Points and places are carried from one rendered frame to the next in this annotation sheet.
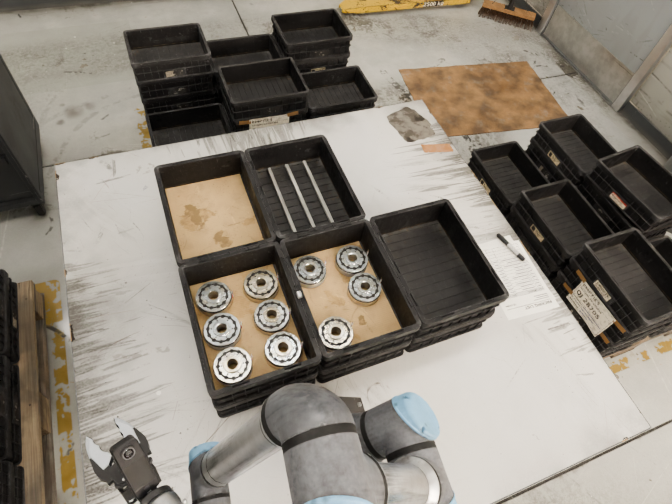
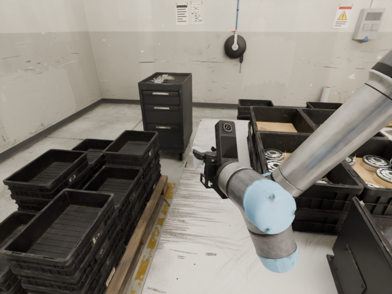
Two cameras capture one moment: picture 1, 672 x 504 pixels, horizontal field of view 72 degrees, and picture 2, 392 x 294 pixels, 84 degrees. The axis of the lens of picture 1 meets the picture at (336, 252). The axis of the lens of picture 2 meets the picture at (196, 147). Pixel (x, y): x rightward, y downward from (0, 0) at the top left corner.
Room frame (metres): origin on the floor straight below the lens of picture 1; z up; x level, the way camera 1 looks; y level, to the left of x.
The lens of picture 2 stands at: (-0.30, 0.06, 1.37)
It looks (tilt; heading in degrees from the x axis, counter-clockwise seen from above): 28 degrees down; 38
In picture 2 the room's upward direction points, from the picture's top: straight up
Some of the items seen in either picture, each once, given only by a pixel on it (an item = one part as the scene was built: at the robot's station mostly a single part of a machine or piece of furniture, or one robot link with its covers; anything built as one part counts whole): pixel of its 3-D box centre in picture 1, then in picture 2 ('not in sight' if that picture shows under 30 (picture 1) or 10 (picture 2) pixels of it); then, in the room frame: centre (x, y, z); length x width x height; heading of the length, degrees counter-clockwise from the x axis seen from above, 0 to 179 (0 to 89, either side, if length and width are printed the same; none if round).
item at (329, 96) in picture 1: (332, 110); not in sight; (2.17, 0.17, 0.31); 0.40 x 0.30 x 0.34; 120
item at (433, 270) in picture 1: (431, 266); not in sight; (0.85, -0.31, 0.87); 0.40 x 0.30 x 0.11; 30
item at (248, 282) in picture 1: (260, 283); not in sight; (0.68, 0.20, 0.86); 0.10 x 0.10 x 0.01
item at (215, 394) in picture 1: (247, 312); (298, 156); (0.55, 0.21, 0.92); 0.40 x 0.30 x 0.02; 30
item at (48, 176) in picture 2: not in sight; (59, 192); (0.05, 1.55, 0.37); 0.40 x 0.30 x 0.45; 30
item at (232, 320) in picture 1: (221, 329); (276, 167); (0.51, 0.27, 0.86); 0.10 x 0.10 x 0.01
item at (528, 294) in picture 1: (512, 275); not in sight; (0.99, -0.65, 0.70); 0.33 x 0.23 x 0.01; 30
